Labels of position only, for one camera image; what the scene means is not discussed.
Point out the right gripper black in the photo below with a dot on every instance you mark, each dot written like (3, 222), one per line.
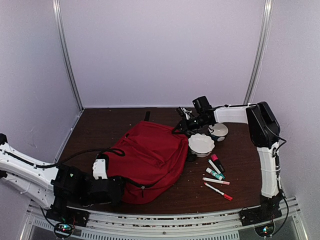
(185, 127)

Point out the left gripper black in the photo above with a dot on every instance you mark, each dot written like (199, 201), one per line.
(119, 180)

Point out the red backpack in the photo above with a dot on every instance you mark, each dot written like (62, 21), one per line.
(144, 163)

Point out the pink highlighter marker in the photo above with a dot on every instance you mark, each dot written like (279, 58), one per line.
(217, 163)

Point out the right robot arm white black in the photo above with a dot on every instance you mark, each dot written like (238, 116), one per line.
(264, 131)

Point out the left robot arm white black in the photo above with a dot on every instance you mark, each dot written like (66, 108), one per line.
(53, 186)

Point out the white scalloped bowl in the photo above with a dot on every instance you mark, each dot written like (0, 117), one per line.
(201, 145)

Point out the dark blue dotted bowl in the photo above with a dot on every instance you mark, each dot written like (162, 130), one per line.
(218, 132)

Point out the white black marker teal cap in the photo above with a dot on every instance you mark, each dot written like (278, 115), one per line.
(214, 166)

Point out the white green glue stick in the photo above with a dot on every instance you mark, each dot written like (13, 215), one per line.
(213, 173)

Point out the white pen pink cap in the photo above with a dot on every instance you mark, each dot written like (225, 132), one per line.
(211, 180)

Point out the white pen red cap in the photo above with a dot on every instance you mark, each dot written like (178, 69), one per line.
(229, 198)

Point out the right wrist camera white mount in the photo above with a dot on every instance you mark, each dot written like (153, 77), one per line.
(184, 113)

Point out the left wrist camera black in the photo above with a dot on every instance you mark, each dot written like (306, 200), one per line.
(99, 169)

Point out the aluminium front rail frame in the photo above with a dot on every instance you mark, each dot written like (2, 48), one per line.
(219, 225)

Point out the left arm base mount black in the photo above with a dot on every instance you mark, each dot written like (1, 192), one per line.
(61, 213)

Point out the right aluminium corner post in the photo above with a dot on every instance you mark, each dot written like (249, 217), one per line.
(261, 48)

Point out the aluminium corner post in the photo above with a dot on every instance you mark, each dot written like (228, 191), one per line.
(261, 48)
(66, 57)

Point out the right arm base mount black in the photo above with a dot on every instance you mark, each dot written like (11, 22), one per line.
(259, 214)

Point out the left aluminium corner post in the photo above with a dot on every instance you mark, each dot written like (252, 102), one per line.
(66, 57)

